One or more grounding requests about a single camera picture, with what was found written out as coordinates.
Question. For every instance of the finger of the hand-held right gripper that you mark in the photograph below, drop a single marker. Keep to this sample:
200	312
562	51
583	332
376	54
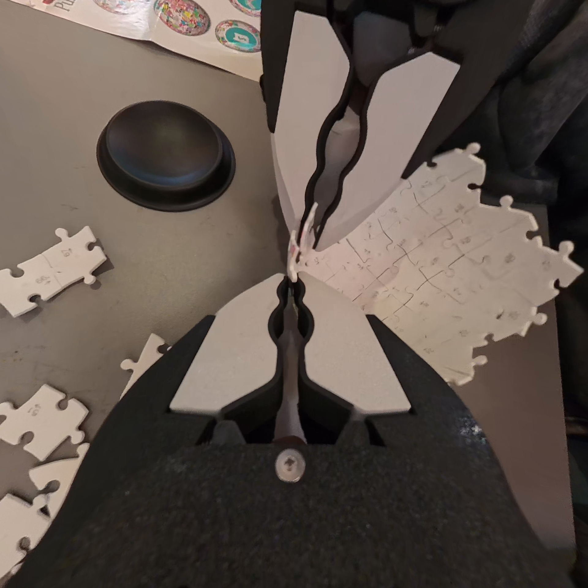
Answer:
395	138
307	92

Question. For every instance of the partly built colourful puzzle ball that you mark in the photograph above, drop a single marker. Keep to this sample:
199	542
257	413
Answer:
459	266

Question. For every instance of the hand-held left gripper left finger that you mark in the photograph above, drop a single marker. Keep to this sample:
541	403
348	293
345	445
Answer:
229	358

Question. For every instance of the black round puzzle stand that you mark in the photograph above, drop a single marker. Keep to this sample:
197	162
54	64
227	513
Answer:
160	151

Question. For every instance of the group of white puzzle pieces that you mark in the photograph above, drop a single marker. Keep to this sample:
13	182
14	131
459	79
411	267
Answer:
41	275

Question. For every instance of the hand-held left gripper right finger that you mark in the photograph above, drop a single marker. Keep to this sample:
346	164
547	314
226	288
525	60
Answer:
353	363

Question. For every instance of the printed sticker sheet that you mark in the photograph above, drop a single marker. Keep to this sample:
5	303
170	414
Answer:
160	23

